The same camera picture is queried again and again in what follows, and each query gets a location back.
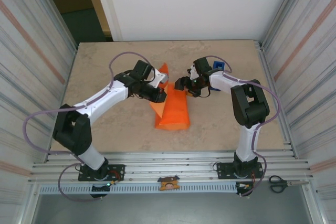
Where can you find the orange wrapping paper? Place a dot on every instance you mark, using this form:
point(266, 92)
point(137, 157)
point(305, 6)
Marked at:
point(176, 108)

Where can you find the blue tape dispenser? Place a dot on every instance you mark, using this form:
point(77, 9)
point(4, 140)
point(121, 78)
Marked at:
point(218, 64)

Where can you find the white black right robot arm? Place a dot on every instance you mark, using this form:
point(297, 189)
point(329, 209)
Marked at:
point(223, 82)

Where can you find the black controller board green light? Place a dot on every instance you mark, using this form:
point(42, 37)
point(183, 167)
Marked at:
point(99, 188)

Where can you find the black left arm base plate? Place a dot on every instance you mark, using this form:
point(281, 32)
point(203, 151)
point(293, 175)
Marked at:
point(118, 171)

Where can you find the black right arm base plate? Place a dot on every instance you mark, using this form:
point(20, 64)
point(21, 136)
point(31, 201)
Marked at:
point(223, 171)

